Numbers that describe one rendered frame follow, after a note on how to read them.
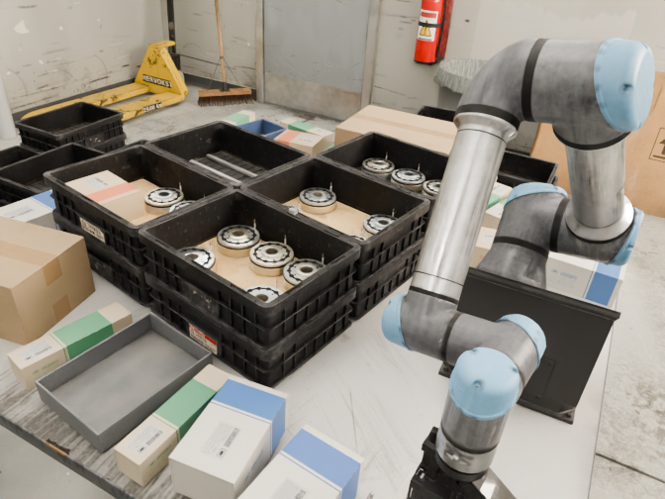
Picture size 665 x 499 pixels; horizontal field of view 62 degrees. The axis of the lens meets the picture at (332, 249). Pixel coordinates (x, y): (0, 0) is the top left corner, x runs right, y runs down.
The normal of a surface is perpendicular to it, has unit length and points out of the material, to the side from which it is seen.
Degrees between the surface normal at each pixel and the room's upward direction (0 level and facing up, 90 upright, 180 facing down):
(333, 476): 0
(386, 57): 90
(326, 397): 0
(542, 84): 83
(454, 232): 53
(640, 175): 75
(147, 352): 0
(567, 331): 90
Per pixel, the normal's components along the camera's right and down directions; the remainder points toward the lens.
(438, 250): -0.43, -0.19
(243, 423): 0.06, -0.84
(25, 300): 0.95, 0.21
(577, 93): -0.58, 0.44
